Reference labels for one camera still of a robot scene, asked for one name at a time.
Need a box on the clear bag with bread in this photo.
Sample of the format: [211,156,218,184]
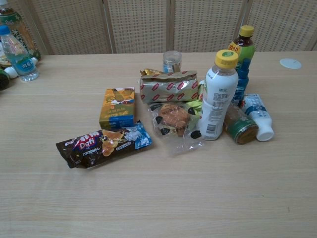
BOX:
[149,102,205,156]

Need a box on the gold red package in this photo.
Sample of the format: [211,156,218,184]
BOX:
[139,70,200,104]

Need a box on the green snack packet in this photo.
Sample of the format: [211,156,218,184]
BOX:
[185,80,206,129]

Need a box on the black snack bag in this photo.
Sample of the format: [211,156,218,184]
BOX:
[55,120,153,169]

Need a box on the orange and blue carton box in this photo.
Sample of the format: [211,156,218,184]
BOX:
[99,86,136,129]

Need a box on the gold foil wrapper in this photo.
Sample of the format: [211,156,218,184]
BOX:
[139,68,164,77]

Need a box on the small clear plastic jar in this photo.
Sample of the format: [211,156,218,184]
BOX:
[162,50,182,73]

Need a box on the white bottle yellow cap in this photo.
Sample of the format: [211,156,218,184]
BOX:
[199,49,239,141]

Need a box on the brown jar green label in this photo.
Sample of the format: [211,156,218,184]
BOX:
[223,103,260,145]

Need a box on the wooden rattan folding screen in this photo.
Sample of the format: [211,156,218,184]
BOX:
[0,0,317,56]

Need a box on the tea bottle yellow cap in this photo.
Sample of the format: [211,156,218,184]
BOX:
[228,25,256,69]

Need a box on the white round table grommet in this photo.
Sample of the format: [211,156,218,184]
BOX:
[279,58,303,70]

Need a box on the clear water bottle blue cap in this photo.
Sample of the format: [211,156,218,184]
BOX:
[0,24,40,82]

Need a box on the green tea bottle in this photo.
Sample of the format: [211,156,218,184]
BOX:
[0,7,42,61]

